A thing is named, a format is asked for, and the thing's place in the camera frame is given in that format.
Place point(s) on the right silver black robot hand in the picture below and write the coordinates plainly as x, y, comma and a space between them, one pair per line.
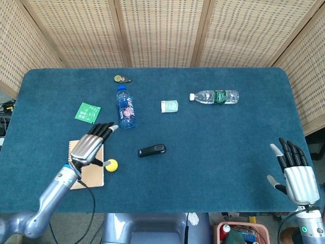
300, 183

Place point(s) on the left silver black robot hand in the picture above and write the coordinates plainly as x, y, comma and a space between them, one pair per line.
85, 147

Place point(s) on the black stapler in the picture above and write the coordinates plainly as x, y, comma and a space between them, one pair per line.
152, 150

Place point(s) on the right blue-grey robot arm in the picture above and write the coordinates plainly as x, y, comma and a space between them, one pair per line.
313, 226

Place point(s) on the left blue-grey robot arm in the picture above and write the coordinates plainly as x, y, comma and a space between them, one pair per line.
48, 200

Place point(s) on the tan spiral notebook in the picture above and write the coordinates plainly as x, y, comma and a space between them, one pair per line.
92, 175

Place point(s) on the yellow ball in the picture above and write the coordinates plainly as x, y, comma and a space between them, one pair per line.
113, 166

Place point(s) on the green paper packet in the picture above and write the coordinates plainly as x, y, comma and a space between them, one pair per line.
87, 113

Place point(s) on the brown shoe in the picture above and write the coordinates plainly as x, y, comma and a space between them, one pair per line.
287, 235

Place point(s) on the blue plastic drink bottle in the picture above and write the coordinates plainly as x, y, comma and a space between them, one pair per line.
125, 109

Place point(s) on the pink plastic basket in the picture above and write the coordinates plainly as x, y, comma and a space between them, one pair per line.
264, 232

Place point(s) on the black yellow correction tape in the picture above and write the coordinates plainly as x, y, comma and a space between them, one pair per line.
121, 79

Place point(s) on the red bottle white cap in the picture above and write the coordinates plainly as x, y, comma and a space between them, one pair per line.
224, 231

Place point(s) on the small white box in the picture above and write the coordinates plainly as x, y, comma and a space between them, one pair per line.
169, 106

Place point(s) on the woven folding screen panel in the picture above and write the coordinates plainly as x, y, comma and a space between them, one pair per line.
307, 84
17, 50
162, 33
254, 33
81, 33

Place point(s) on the blue-grey robot torso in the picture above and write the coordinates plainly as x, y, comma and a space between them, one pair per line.
142, 228

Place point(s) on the blue table cloth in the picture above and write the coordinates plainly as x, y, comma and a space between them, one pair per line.
193, 183

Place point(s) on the white perforated disc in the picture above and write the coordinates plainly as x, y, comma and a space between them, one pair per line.
194, 219

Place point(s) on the clear water bottle green label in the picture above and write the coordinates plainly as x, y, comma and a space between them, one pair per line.
215, 96

